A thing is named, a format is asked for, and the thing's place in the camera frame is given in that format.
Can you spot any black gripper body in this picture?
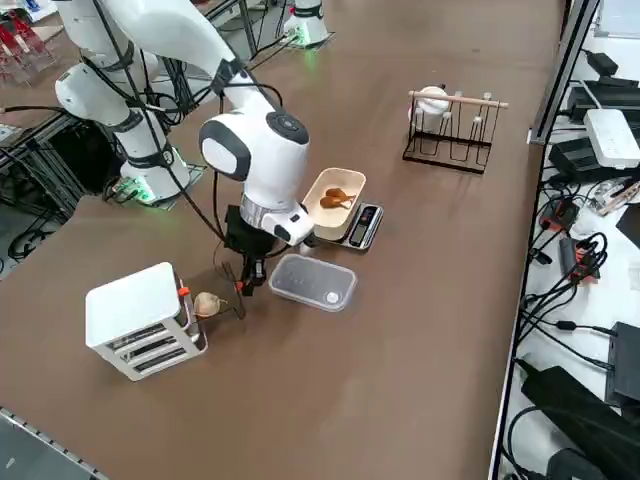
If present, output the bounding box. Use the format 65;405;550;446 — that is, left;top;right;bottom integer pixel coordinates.
223;204;277;260

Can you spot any beige garlic bulb toy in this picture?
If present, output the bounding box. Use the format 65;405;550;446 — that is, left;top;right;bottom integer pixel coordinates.
193;292;229;319

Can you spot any brown chicken drumstick toy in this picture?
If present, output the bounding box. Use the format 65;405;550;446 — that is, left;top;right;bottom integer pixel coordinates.
319;187;357;210

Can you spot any white three-layer storage box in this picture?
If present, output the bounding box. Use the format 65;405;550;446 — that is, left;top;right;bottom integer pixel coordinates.
84;262;210;383

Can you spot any black digital kitchen scale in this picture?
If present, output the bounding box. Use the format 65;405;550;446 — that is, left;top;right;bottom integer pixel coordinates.
304;202;385;251

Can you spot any black box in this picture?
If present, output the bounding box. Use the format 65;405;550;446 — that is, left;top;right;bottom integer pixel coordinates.
603;322;640;407

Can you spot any clear plastic container lid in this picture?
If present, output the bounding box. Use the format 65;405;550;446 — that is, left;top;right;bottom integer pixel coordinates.
268;253;359;314

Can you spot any cream plastic weighing tray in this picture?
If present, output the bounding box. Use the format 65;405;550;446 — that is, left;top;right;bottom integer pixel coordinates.
302;167;367;244

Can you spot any white smiley mug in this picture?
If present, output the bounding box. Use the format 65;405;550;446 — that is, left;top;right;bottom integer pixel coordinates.
413;84;451;134

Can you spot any clear acrylic shelf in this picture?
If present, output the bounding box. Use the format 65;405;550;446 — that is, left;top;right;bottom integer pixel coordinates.
0;7;62;87

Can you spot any red and black plug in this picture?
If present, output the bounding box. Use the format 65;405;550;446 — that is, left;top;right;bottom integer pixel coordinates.
539;198;581;232

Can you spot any grey hub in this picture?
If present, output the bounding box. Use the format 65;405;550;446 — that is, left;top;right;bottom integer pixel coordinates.
558;237;581;274

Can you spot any black power adapter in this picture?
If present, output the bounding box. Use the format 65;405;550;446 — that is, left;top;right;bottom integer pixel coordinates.
548;137;621;182

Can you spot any flat black device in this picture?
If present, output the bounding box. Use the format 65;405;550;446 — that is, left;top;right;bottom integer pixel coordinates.
569;77;640;121

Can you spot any small black adapter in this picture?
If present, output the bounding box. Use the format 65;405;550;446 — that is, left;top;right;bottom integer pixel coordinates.
585;49;620;76

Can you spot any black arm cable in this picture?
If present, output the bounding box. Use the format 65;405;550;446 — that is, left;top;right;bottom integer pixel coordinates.
79;0;286;246

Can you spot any black wire cup rack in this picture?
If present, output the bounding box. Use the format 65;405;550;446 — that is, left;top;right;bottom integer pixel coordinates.
402;89;510;176

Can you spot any aluminium table rail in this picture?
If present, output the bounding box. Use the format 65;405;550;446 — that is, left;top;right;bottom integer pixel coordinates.
0;405;104;480

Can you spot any aluminium camera post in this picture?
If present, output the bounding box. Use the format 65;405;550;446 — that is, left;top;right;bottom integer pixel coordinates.
528;0;601;146

